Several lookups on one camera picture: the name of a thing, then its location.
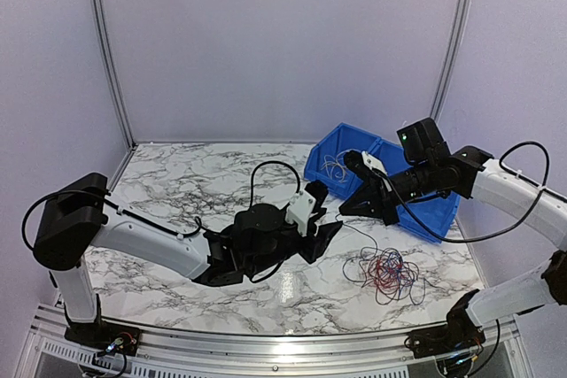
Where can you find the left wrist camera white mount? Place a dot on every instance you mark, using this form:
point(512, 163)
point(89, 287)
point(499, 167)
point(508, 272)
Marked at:
point(298, 211)

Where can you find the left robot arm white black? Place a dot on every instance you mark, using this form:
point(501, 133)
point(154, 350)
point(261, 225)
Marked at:
point(83, 215)

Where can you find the aluminium corner post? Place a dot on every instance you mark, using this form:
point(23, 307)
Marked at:
point(457, 31)
point(111, 73)

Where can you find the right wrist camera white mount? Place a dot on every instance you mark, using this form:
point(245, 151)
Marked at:
point(373, 164)

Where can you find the right aluminium corner post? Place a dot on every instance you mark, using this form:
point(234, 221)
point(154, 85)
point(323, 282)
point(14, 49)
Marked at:
point(457, 31)

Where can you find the left aluminium corner post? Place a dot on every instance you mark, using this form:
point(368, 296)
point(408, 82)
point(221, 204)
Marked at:
point(111, 73)

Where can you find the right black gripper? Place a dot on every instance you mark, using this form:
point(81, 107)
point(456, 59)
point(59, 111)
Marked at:
point(375, 207)

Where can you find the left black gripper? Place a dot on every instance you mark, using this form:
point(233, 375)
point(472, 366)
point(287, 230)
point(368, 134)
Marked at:
point(319, 243)

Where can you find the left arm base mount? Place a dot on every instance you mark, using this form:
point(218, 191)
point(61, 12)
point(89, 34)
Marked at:
point(101, 335)

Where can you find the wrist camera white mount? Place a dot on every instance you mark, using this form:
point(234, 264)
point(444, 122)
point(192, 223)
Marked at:
point(373, 164)
point(298, 211)

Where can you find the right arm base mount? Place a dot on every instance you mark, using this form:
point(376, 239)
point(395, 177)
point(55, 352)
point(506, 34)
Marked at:
point(441, 339)

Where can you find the aluminium front rail frame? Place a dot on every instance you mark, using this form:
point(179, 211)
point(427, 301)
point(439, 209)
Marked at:
point(164, 352)

